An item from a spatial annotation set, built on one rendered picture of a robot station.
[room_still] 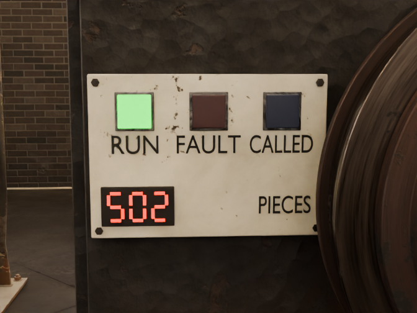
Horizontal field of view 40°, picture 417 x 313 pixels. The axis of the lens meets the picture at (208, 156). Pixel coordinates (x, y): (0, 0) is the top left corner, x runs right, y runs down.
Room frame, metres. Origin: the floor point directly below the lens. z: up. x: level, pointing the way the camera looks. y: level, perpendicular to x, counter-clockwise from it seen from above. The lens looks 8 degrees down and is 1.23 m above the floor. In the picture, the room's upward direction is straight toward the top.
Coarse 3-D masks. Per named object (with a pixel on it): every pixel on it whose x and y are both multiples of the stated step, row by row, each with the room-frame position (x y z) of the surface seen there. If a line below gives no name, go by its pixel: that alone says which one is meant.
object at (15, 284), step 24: (0, 48) 3.29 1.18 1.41; (0, 72) 3.27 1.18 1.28; (0, 96) 3.27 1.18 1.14; (0, 120) 3.27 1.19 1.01; (0, 144) 3.27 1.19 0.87; (0, 168) 3.27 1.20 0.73; (0, 192) 3.27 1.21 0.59; (0, 216) 3.26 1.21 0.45; (0, 240) 3.25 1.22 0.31; (0, 264) 3.26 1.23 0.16; (0, 288) 3.23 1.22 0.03; (0, 312) 2.88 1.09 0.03
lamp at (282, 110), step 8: (272, 96) 0.62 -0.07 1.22; (280, 96) 0.62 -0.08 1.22; (288, 96) 0.62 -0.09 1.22; (296, 96) 0.62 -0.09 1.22; (272, 104) 0.62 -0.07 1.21; (280, 104) 0.62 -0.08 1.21; (288, 104) 0.62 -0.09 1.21; (296, 104) 0.62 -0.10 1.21; (272, 112) 0.62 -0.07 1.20; (280, 112) 0.62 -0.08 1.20; (288, 112) 0.62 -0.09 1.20; (296, 112) 0.62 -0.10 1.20; (272, 120) 0.62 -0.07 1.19; (280, 120) 0.62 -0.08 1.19; (288, 120) 0.62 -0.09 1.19; (296, 120) 0.62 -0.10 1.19
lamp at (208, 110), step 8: (192, 96) 0.62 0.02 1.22; (200, 96) 0.62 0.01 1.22; (208, 96) 0.62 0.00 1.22; (216, 96) 0.62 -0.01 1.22; (224, 96) 0.62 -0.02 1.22; (192, 104) 0.62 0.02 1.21; (200, 104) 0.62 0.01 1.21; (208, 104) 0.62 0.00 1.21; (216, 104) 0.62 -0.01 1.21; (224, 104) 0.62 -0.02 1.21; (192, 112) 0.62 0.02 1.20; (200, 112) 0.62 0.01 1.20; (208, 112) 0.62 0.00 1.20; (216, 112) 0.62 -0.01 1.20; (224, 112) 0.62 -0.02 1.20; (192, 120) 0.62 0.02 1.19; (200, 120) 0.62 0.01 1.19; (208, 120) 0.62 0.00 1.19; (216, 120) 0.62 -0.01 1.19; (224, 120) 0.62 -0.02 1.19; (200, 128) 0.62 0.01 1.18
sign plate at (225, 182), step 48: (96, 96) 0.62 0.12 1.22; (240, 96) 0.62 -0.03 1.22; (96, 144) 0.62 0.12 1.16; (144, 144) 0.62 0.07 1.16; (192, 144) 0.62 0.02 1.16; (240, 144) 0.62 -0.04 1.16; (288, 144) 0.63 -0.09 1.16; (96, 192) 0.62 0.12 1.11; (144, 192) 0.62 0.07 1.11; (192, 192) 0.62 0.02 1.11; (240, 192) 0.62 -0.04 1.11; (288, 192) 0.63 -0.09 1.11
